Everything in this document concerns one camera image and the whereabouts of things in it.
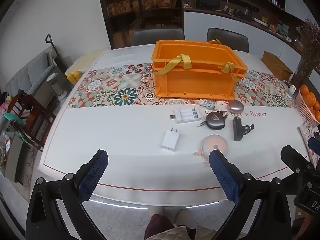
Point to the dark wooden cabinet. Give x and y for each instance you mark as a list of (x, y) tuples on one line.
[(120, 17)]

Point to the basket of oranges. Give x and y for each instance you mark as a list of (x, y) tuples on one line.
[(308, 102)]

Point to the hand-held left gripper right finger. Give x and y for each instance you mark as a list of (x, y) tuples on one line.
[(223, 177)]

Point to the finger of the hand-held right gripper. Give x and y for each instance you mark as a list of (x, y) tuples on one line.
[(295, 158), (315, 145)]

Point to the dark red wooden chair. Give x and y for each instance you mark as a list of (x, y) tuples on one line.
[(27, 120)]

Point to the black hand cart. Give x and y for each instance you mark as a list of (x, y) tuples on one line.
[(56, 57)]

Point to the silver oval case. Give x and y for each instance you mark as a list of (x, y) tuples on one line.
[(236, 107)]

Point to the wicker tissue box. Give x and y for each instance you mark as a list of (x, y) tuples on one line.
[(276, 66)]

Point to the small white blue figurine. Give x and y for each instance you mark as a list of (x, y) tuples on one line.
[(206, 103)]

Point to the cream stool with yellow legs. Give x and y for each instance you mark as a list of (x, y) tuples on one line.
[(82, 61)]

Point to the pink round device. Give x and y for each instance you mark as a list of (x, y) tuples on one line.
[(212, 141)]

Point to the white battery charger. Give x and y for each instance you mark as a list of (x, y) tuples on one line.
[(186, 115)]

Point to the dried flower bouquet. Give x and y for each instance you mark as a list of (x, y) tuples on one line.
[(306, 52)]

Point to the wide grey chair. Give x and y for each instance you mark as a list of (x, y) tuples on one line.
[(157, 37)]

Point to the white cup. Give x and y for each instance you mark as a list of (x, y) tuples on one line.
[(291, 91)]

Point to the person's leg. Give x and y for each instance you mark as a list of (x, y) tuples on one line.
[(157, 223)]

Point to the white power adapter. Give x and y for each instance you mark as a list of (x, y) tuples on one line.
[(170, 140)]

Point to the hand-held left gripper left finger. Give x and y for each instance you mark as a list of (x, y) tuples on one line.
[(93, 175)]

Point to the dark wooden wall shelf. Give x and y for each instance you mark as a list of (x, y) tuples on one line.
[(250, 12)]

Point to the orange plastic crate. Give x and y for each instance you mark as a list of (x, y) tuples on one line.
[(195, 82)]

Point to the white standing heater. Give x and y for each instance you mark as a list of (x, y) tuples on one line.
[(56, 85)]

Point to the grey sofa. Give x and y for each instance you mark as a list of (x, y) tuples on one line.
[(27, 72)]

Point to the narrow grey chair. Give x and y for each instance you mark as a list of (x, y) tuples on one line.
[(227, 38)]

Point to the black metal bracket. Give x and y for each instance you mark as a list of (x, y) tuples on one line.
[(237, 128)]

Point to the dark grey round tape measure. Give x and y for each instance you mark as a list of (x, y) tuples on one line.
[(215, 121)]

